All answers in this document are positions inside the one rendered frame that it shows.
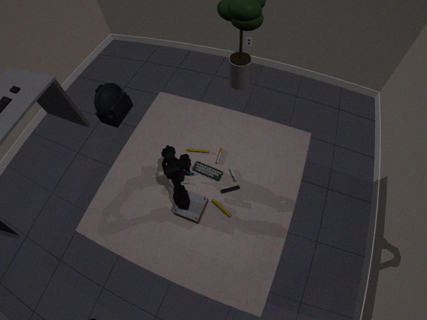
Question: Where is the black keyboard with white keys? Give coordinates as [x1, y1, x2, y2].
[192, 161, 223, 181]

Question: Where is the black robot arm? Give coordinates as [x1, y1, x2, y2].
[161, 145, 191, 210]

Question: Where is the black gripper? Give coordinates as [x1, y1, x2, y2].
[178, 154, 190, 182]

